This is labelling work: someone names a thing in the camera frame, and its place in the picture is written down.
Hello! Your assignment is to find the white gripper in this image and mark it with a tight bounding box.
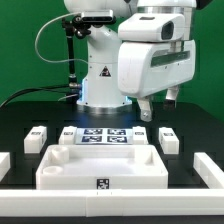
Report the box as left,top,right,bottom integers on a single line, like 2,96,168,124
118,41,195,121

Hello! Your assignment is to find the white desk top tray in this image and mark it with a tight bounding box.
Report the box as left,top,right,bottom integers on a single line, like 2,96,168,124
36,145,168,190

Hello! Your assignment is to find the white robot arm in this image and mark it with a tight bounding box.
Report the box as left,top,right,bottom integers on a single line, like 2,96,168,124
64,0,197,122

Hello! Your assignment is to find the fiducial marker sheet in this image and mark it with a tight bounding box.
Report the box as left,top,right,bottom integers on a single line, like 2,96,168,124
76,128,133,145

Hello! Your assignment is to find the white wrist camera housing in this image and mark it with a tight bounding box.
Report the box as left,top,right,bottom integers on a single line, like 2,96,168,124
118,13,185,43

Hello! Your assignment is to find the white right barrier wall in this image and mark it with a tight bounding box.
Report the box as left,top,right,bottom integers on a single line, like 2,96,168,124
193,152,224,189

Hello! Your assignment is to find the white barrier wall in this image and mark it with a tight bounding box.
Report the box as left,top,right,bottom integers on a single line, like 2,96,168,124
0,152,11,182
0,189,224,217
193,152,224,189

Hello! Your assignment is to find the white front barrier wall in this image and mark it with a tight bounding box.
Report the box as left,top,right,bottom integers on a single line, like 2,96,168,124
0,189,224,217

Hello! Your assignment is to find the grey camera on stand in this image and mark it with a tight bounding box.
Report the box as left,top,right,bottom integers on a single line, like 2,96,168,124
81,10,114,23

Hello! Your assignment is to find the black camera stand pole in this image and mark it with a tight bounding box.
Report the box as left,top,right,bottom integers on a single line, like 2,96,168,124
62,16,91,92

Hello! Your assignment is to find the grey camera cable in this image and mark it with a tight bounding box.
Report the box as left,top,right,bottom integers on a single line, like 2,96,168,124
34,12,90,65

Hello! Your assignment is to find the black cable bundle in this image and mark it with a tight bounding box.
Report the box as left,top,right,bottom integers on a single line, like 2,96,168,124
0,84,81,108

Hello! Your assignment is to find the white left barrier wall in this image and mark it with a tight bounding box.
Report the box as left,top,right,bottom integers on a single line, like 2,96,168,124
0,152,11,182

